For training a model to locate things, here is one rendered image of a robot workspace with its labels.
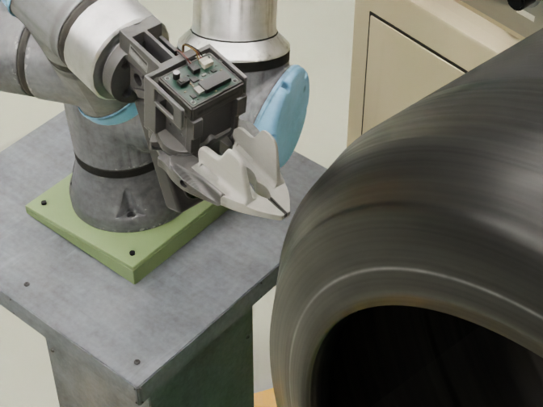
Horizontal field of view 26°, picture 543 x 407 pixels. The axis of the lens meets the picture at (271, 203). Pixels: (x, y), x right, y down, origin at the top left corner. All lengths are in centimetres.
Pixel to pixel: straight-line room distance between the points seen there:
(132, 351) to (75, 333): 9
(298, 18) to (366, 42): 143
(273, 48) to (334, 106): 140
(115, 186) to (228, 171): 71
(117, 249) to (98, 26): 67
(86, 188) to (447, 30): 56
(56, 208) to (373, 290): 114
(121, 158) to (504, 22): 56
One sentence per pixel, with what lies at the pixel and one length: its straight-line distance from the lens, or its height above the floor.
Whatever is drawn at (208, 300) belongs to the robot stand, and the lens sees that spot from 165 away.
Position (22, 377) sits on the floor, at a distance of 238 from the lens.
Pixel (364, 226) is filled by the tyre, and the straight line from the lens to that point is 67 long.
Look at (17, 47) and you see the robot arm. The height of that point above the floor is 112.
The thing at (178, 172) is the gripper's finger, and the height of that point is 116.
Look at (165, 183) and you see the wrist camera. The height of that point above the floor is 110.
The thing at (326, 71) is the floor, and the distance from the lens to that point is 303.
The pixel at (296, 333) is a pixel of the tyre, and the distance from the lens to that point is 79.
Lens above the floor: 183
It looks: 44 degrees down
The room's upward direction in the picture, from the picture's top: straight up
